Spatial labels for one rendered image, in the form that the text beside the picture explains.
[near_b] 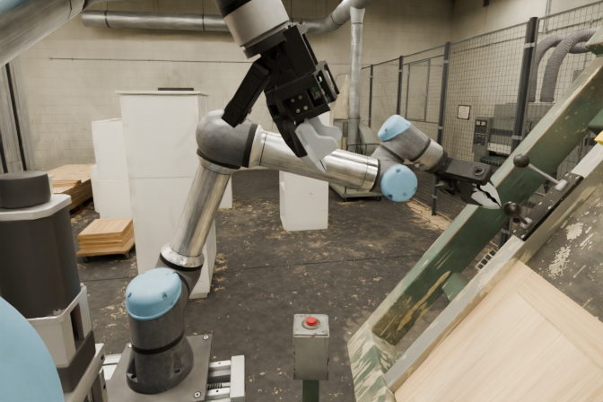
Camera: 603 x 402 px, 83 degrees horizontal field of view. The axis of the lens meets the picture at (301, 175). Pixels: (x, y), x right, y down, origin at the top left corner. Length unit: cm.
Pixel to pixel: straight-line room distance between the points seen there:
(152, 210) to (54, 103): 684
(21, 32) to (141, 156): 260
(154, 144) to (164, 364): 216
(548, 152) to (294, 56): 96
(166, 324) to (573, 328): 82
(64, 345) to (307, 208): 407
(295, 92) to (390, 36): 914
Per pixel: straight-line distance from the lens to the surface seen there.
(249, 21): 45
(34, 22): 36
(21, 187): 58
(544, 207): 103
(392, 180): 73
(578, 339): 85
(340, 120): 651
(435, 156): 90
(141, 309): 86
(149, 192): 297
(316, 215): 461
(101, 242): 430
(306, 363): 129
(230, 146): 71
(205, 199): 88
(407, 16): 984
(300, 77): 47
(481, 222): 123
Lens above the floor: 167
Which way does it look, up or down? 12 degrees down
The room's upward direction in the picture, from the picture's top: straight up
